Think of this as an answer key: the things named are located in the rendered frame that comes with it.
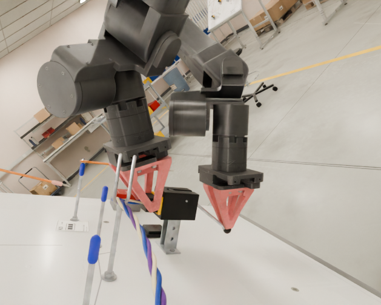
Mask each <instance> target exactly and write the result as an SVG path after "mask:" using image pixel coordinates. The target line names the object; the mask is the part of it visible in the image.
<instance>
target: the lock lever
mask: <svg viewBox="0 0 381 305"><path fill-rule="evenodd" d="M197 207H198V208H199V209H200V210H201V211H203V212H204V213H205V214H207V216H209V217H210V218H211V219H213V220H214V221H215V222H216V223H217V224H219V225H220V226H221V227H222V229H223V230H225V228H224V225H223V224H222V223H221V222H220V221H219V220H218V219H216V218H215V217H214V216H212V215H211V214H210V213H209V212H208V211H207V210H205V209H204V208H203V207H201V205H200V204H198V205H197Z"/></svg>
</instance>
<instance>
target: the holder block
mask: <svg viewBox="0 0 381 305"><path fill-rule="evenodd" d="M169 189H172V190H169ZM162 196H163V202H162V209H161V214H160V215H157V213H155V212H153V213H154V214H155V215H156V216H157V217H158V218H159V219H161V220H195V218H196V212H197V205H198V201H199V194H197V193H195V192H192V190H190V189H188V188H177V187H167V186H164V190H163V194H162ZM186 200H188V202H186Z"/></svg>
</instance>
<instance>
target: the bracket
mask: <svg viewBox="0 0 381 305"><path fill-rule="evenodd" d="M180 224H181V220H163V225H162V232H161V239H160V240H158V241H155V242H156V244H157V245H158V246H159V247H160V248H161V249H162V250H163V252H164V253H165V254H166V255H167V254H181V252H180V251H179V250H178V249H177V248H176V246H177V239H178V235H179V228H180Z"/></svg>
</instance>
